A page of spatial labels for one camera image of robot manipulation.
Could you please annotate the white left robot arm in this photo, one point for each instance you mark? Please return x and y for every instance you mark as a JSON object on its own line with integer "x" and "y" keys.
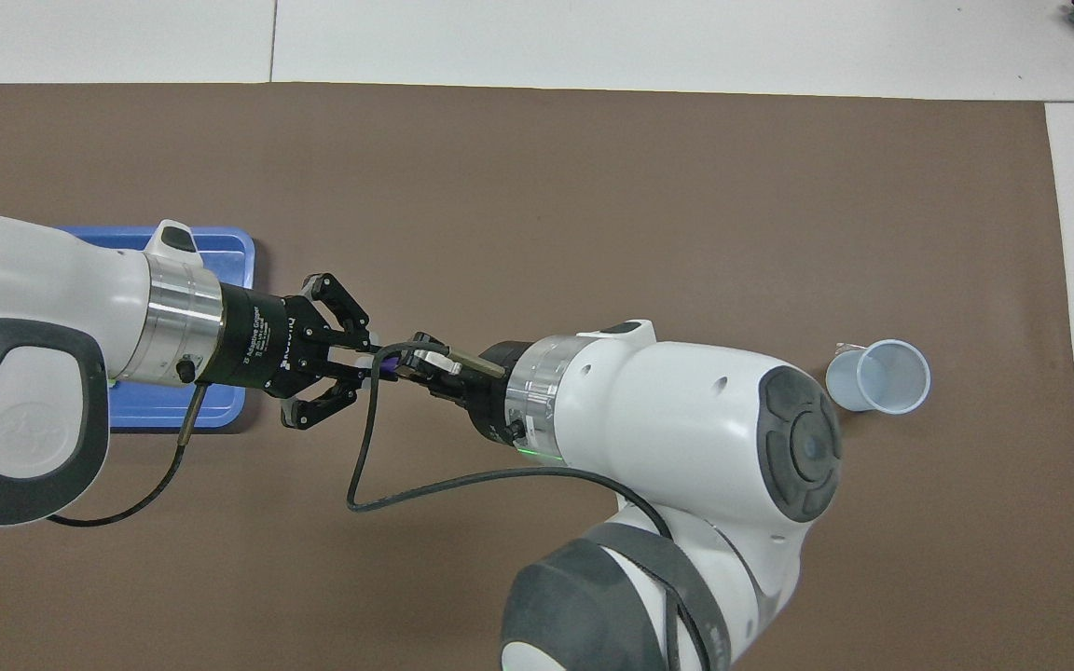
{"x": 24, "y": 280}

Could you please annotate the light blue mesh pen cup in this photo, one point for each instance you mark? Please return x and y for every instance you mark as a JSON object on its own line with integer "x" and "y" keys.
{"x": 882, "y": 377}

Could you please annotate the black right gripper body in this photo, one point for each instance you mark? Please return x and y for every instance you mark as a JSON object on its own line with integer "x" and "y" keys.
{"x": 486, "y": 401}

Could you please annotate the purple pen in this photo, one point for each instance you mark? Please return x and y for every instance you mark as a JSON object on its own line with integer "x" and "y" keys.
{"x": 388, "y": 370}

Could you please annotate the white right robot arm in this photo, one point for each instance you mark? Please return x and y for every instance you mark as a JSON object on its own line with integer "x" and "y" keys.
{"x": 686, "y": 410}

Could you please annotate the brown table mat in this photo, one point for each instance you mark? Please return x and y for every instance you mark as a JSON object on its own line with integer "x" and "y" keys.
{"x": 593, "y": 205}

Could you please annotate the blue plastic tray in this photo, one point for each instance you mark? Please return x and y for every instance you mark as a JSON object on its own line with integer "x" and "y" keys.
{"x": 229, "y": 256}

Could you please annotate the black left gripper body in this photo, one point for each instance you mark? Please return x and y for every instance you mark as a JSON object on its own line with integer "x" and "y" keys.
{"x": 257, "y": 340}

